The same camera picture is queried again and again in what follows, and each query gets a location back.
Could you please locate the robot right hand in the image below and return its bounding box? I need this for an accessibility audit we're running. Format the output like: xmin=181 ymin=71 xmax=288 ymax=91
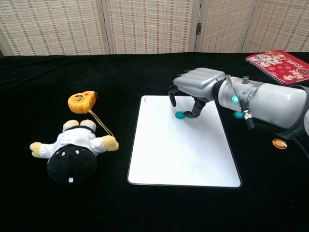
xmin=168 ymin=67 xmax=226 ymax=119

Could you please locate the orange disc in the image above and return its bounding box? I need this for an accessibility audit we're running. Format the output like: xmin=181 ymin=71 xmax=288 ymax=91
xmin=272 ymin=138 xmax=288 ymax=149

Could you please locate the woven folding screen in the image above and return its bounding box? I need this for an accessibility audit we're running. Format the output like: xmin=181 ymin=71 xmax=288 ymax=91
xmin=0 ymin=0 xmax=309 ymax=57

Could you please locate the white magnetic board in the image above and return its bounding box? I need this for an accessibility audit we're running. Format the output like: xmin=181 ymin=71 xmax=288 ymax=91
xmin=127 ymin=95 xmax=242 ymax=188

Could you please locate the red spiral calendar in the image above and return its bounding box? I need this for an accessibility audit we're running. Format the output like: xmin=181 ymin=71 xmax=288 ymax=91
xmin=245 ymin=49 xmax=309 ymax=87

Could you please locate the black and white plush toy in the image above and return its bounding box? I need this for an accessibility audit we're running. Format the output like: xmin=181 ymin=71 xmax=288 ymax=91
xmin=29 ymin=119 xmax=119 ymax=186

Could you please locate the black velvet tablecloth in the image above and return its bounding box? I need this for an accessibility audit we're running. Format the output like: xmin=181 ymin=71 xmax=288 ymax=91
xmin=0 ymin=52 xmax=309 ymax=232

